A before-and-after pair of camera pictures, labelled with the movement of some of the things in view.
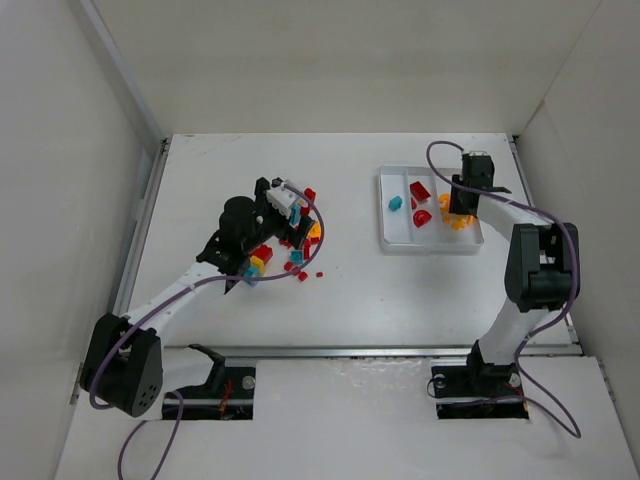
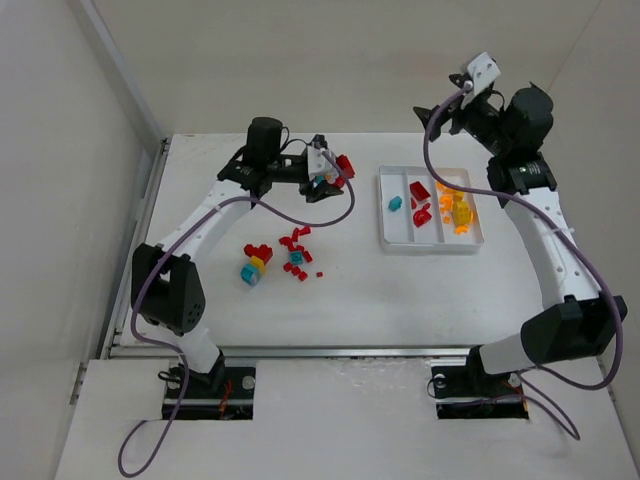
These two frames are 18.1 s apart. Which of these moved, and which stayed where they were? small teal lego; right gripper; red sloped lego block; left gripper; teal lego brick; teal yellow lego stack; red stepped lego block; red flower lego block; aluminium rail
Moved: right gripper; left gripper; red flower lego block
Stayed: teal lego brick; aluminium rail; red stepped lego block; small teal lego; teal yellow lego stack; red sloped lego block
